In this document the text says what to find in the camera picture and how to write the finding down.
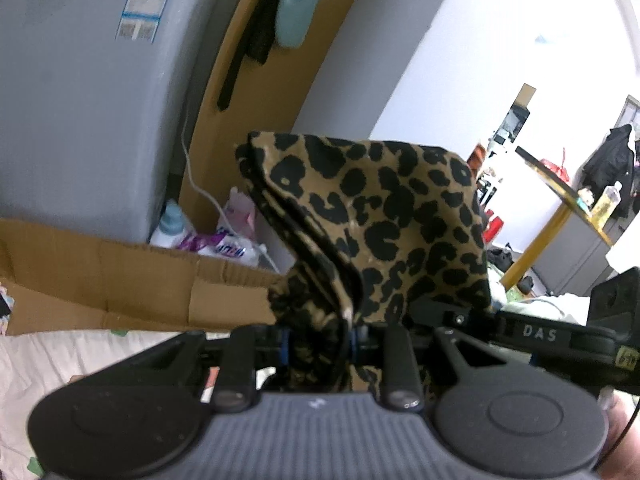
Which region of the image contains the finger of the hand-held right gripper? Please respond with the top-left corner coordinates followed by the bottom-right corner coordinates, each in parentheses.
top-left (407, 295), bottom-right (501, 343)

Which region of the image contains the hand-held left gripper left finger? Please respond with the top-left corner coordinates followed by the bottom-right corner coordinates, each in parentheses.
top-left (127, 325), bottom-right (292, 413)

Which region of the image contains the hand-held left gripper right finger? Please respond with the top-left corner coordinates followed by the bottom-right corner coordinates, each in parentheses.
top-left (350, 325), bottom-right (501, 413)

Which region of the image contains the leopard print garment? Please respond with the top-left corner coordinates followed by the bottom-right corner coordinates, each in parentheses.
top-left (235, 131), bottom-right (493, 393)

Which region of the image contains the grey cabinet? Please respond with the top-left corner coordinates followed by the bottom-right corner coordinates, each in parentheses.
top-left (525, 205), bottom-right (623, 298)

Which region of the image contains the purple white packet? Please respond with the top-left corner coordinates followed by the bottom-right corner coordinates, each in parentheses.
top-left (177, 227), bottom-right (261, 267)

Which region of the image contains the pink white bag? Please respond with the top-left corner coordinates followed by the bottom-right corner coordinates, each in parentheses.
top-left (217, 186), bottom-right (257, 241)

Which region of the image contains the clear plastic bottle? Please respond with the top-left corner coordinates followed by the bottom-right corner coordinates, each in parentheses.
top-left (591, 181), bottom-right (624, 226)

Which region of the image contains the round table with gold leg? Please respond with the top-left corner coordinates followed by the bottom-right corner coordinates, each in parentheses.
top-left (500, 145), bottom-right (618, 291)

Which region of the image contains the red bag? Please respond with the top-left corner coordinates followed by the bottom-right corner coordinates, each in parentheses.
top-left (539, 149), bottom-right (572, 183)

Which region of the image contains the detergent bottle with blue cap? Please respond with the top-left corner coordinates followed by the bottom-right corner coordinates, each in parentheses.
top-left (149, 199), bottom-right (196, 251)

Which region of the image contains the black hanging coat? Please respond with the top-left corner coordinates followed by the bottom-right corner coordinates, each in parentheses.
top-left (582, 124), bottom-right (640, 193)

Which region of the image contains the white printed bed sheet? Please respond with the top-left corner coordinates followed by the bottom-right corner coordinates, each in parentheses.
top-left (0, 330), bottom-right (226, 480)

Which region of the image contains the tall brown board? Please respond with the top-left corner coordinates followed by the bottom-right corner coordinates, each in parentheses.
top-left (177, 0), bottom-right (378, 276)

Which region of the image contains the grey appliance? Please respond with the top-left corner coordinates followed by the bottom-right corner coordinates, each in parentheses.
top-left (0, 0), bottom-right (261, 246)

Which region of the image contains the black hanging garment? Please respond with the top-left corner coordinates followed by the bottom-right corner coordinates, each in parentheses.
top-left (216, 0), bottom-right (306, 111)

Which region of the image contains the teal hanging garment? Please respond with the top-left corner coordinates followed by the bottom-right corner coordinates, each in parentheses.
top-left (277, 0), bottom-right (341, 51)

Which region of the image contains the blue white label sticker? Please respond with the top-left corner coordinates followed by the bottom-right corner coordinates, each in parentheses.
top-left (116, 0), bottom-right (183, 43)

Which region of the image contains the white cable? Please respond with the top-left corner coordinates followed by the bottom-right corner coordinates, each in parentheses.
top-left (180, 105), bottom-right (281, 273)

